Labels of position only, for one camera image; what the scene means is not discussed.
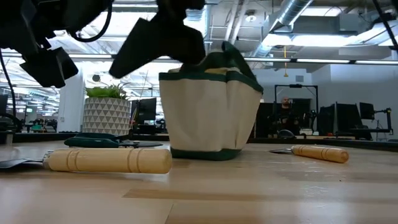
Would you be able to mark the monitor on arm mount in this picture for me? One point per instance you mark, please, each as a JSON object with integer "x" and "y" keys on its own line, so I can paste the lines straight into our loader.
{"x": 367, "y": 110}

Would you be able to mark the white pillar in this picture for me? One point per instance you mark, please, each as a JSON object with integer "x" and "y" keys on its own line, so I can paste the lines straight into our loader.
{"x": 71, "y": 102}

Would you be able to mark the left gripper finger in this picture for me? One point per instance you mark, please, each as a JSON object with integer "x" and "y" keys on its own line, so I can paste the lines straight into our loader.
{"x": 171, "y": 6}
{"x": 161, "y": 40}

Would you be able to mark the succulent in triangle-pattern pot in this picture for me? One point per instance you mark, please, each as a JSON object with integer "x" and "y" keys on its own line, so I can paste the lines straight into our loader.
{"x": 105, "y": 116}

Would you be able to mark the black office monitor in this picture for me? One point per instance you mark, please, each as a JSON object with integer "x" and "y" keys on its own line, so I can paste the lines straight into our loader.
{"x": 146, "y": 109}
{"x": 326, "y": 119}
{"x": 348, "y": 118}

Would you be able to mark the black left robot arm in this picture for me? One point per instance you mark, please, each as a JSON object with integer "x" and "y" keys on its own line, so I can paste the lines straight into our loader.
{"x": 15, "y": 25}

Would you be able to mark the cream green canvas gardening bag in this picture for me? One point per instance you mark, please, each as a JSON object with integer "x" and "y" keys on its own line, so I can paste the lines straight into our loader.
{"x": 211, "y": 118}

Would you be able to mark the black gantry frame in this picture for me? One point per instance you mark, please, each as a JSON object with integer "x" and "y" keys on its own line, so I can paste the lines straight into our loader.
{"x": 296, "y": 86}

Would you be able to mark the silver ceiling duct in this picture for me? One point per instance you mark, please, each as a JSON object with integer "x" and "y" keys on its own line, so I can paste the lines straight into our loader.
{"x": 292, "y": 12}

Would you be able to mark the person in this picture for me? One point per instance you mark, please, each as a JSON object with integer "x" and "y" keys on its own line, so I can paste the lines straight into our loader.
{"x": 286, "y": 118}

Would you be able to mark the long ceiling light strip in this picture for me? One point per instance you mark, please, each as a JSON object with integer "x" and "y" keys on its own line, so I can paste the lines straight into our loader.
{"x": 320, "y": 61}

